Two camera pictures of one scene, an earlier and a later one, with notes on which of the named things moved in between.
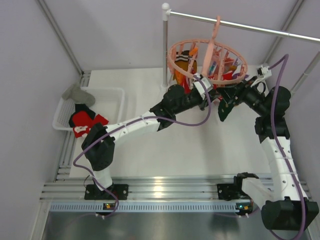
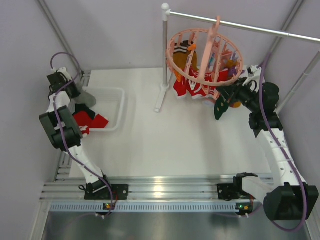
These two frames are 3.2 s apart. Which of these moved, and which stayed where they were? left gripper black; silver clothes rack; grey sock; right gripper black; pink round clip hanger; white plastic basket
Moved: pink round clip hanger; left gripper black
Stayed: grey sock; silver clothes rack; right gripper black; white plastic basket
